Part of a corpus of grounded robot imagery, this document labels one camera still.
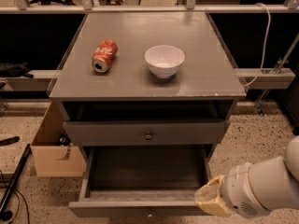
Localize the crushed orange soda can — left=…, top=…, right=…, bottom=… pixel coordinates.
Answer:
left=92, top=39, right=118, bottom=73

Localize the grey drawer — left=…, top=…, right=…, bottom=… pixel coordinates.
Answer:
left=64, top=119, right=230, bottom=147
left=69, top=145, right=211, bottom=217

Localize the round drawer knob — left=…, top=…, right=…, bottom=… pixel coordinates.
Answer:
left=145, top=132, right=153, bottom=140

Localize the white bowl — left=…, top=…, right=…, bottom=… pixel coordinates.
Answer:
left=145, top=45, right=185, bottom=78

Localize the black bag on ledge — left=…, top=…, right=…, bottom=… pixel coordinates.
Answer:
left=0, top=63, right=34, bottom=78

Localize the white cable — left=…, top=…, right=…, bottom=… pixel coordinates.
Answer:
left=241, top=2, right=272, bottom=89

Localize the grey middle drawer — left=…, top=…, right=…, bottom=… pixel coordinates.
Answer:
left=64, top=119, right=230, bottom=147

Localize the grey wooden drawer cabinet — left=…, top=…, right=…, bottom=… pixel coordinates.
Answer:
left=46, top=10, right=248, bottom=161

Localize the cardboard box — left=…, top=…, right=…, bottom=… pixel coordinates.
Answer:
left=31, top=103, right=86, bottom=177

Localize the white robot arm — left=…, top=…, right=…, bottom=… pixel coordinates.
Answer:
left=194, top=136, right=299, bottom=218

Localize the grey bottom drawer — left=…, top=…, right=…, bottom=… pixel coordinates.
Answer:
left=69, top=145, right=211, bottom=217

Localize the metal railing frame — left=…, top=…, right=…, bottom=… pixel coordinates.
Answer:
left=0, top=0, right=299, bottom=14

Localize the black pole on floor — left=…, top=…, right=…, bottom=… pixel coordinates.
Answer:
left=0, top=145, right=31, bottom=221

